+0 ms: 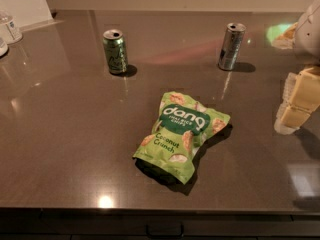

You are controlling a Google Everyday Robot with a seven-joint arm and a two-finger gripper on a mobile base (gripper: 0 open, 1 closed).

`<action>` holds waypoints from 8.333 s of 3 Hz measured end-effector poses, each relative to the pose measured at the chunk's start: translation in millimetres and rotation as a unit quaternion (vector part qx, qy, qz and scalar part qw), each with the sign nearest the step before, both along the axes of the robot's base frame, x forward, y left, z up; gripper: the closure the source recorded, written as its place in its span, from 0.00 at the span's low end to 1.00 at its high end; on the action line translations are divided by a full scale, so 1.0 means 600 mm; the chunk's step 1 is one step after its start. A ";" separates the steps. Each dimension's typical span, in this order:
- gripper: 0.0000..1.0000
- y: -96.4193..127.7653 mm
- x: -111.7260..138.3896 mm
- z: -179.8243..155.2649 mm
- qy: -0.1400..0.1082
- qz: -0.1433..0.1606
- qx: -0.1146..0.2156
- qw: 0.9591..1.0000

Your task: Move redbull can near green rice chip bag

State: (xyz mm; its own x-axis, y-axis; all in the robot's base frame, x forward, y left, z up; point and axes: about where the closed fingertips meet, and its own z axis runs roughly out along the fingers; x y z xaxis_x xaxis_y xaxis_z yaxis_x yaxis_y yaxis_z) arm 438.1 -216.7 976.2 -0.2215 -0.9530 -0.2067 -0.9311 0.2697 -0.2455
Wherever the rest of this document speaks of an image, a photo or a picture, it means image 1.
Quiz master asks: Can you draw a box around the silver redbull can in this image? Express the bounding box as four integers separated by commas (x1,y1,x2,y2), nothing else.
218,23,246,71

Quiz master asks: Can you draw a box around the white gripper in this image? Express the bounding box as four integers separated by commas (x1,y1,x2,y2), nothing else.
274,0,320,135

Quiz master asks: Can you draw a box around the black drawer handle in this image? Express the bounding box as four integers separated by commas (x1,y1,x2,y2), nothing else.
145,224,185,240

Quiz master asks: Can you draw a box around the clear plastic water bottle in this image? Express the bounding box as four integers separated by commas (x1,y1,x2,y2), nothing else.
0,10,23,44

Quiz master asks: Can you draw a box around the white container at left edge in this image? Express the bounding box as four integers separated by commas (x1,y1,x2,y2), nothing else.
0,37,9,57

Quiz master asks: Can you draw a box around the green soda can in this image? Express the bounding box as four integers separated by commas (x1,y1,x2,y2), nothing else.
103,29,128,74

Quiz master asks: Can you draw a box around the green rice chip bag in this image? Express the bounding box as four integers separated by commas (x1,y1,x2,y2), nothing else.
133,92,230,184

